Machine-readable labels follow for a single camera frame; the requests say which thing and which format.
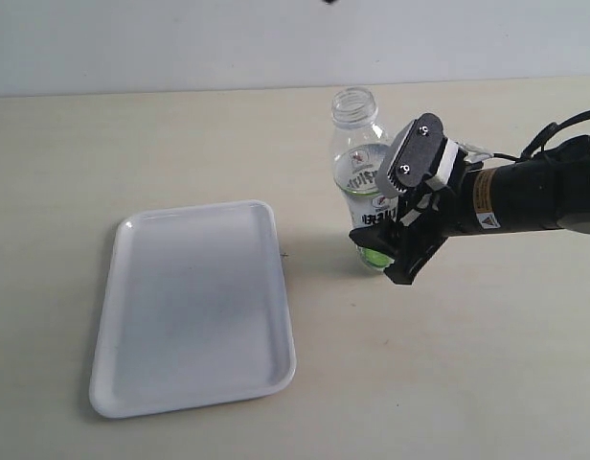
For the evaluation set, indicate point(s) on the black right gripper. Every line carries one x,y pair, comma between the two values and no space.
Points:
426,217

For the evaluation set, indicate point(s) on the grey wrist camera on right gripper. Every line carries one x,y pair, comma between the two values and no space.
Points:
421,157

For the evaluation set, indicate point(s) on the clear plastic drink bottle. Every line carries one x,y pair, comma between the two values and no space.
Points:
357,148

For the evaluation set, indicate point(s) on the white plastic tray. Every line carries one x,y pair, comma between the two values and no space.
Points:
194,312

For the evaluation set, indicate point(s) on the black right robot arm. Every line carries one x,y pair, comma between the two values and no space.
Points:
550,191

